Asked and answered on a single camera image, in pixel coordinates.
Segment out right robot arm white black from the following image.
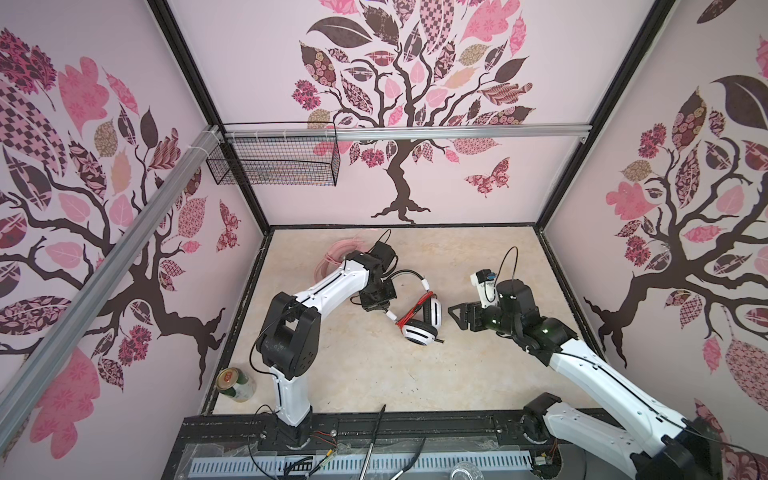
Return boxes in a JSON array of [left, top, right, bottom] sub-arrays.
[[448, 270, 724, 479]]

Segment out green drink can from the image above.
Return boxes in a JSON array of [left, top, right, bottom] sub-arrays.
[[215, 367, 256, 403]]

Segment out left aluminium rail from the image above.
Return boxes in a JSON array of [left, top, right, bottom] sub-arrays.
[[1, 125, 221, 448]]

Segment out black wire basket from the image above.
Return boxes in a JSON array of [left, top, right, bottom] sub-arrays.
[[206, 120, 341, 187]]

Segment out pink headphones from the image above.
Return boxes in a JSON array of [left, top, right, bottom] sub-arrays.
[[314, 236, 373, 282]]

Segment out white black headphones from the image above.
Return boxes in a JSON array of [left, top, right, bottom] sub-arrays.
[[385, 269, 443, 346]]

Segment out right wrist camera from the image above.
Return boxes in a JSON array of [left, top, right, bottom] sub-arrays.
[[470, 269, 498, 308]]

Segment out aluminium rail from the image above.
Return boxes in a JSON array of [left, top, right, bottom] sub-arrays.
[[226, 123, 592, 142], [1, 125, 221, 448]]

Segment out back aluminium rail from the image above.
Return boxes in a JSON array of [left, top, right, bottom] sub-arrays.
[[226, 123, 592, 142]]

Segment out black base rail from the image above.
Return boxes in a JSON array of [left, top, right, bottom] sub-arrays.
[[161, 407, 679, 480]]

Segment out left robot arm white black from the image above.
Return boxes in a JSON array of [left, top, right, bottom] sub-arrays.
[[255, 241, 397, 428]]

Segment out white slotted cable duct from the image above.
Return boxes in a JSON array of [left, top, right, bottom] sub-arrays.
[[187, 451, 532, 479]]

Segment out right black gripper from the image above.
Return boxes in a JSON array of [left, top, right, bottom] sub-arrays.
[[446, 297, 518, 338]]

